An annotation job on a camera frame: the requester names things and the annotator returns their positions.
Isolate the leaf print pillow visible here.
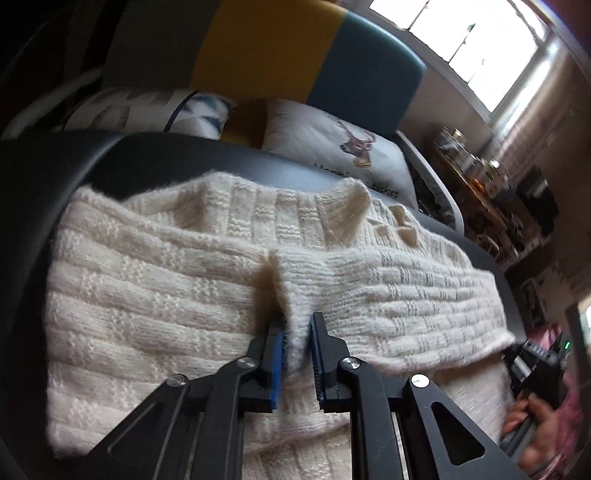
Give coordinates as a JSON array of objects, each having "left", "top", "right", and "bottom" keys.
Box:
[{"left": 55, "top": 88, "right": 236, "bottom": 139}]

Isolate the black monitor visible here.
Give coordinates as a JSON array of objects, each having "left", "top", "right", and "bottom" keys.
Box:
[{"left": 519, "top": 166, "right": 560, "bottom": 234}]

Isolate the bright window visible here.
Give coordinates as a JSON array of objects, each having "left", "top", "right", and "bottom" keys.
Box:
[{"left": 369, "top": 0, "right": 555, "bottom": 114}]

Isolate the person's right hand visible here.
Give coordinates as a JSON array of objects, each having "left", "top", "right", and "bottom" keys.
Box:
[{"left": 505, "top": 394, "right": 574, "bottom": 469}]

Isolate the white bed rail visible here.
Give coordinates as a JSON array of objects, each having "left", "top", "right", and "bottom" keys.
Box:
[{"left": 0, "top": 69, "right": 105, "bottom": 139}]

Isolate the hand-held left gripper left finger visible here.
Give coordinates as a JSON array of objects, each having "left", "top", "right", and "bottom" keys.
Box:
[{"left": 85, "top": 318, "right": 287, "bottom": 480}]

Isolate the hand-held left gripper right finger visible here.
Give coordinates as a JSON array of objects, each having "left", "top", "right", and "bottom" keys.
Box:
[{"left": 308, "top": 312, "right": 529, "bottom": 480}]

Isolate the cream knit sweater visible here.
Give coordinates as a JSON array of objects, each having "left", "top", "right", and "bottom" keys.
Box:
[{"left": 46, "top": 178, "right": 518, "bottom": 480}]

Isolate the person's right forearm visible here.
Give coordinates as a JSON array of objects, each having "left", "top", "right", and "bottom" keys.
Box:
[{"left": 531, "top": 323, "right": 591, "bottom": 480}]

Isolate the white deer print pillow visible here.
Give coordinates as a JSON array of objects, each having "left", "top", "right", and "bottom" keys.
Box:
[{"left": 262, "top": 98, "right": 419, "bottom": 206}]

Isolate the cluttered wooden desk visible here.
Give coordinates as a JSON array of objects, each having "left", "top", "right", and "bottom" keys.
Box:
[{"left": 434, "top": 127, "right": 555, "bottom": 273}]

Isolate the grey bed frame rail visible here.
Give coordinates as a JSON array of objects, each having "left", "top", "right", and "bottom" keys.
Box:
[{"left": 396, "top": 130, "right": 467, "bottom": 236}]

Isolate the grey yellow blue headboard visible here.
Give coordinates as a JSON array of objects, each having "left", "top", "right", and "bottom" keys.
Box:
[{"left": 99, "top": 0, "right": 426, "bottom": 139}]

